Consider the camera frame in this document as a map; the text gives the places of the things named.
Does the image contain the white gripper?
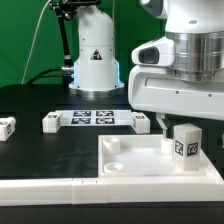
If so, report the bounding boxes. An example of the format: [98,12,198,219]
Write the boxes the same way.
[128,66,224,138]

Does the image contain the white square table top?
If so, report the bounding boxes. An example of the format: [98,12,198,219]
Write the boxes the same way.
[98,135,224,183]

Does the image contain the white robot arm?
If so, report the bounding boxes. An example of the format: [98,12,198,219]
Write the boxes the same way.
[128,0,224,121]

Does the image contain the white tag base sheet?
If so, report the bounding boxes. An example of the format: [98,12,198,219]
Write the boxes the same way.
[61,110,132,126]

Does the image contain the white L-shaped obstacle fence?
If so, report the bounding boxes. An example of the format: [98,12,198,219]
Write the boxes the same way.
[0,177,224,206]

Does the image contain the black cables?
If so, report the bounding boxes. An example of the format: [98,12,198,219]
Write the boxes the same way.
[26,68,75,86]

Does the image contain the black camera stand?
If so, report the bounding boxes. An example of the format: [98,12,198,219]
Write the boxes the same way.
[48,0,102,67]

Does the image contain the white cable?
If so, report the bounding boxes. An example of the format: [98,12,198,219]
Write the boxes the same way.
[21,0,54,85]

